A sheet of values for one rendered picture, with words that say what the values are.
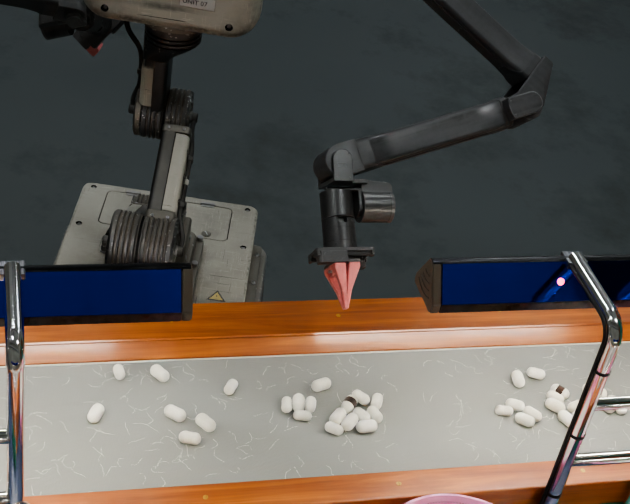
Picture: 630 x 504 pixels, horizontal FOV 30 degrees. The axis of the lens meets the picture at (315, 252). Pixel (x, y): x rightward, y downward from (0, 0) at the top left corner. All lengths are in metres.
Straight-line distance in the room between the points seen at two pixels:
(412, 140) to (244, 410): 0.55
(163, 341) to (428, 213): 1.94
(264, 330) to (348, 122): 2.24
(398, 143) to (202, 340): 0.48
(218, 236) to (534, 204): 1.55
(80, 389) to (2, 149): 2.01
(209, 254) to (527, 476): 1.06
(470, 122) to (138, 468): 0.84
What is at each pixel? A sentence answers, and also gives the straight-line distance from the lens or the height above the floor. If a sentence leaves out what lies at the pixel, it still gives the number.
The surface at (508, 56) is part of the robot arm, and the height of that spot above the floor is 1.17.
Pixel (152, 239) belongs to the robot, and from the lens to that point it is 2.25.
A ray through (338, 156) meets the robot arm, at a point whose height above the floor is 1.06.
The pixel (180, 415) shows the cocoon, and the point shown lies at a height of 0.76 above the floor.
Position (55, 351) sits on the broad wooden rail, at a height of 0.76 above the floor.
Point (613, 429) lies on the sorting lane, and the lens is 2.14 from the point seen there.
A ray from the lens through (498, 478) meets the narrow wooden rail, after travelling 1.94.
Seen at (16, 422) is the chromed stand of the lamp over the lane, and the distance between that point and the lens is 1.58.
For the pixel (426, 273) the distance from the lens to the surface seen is 1.76.
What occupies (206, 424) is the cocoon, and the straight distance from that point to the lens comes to 1.92.
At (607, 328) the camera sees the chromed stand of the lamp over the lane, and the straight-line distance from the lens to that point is 1.73.
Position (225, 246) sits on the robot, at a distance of 2.76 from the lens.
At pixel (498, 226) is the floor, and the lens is 3.89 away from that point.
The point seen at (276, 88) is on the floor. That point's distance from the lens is 4.40.
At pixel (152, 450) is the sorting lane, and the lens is 1.90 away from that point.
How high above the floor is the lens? 2.12
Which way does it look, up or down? 36 degrees down
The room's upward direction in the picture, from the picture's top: 11 degrees clockwise
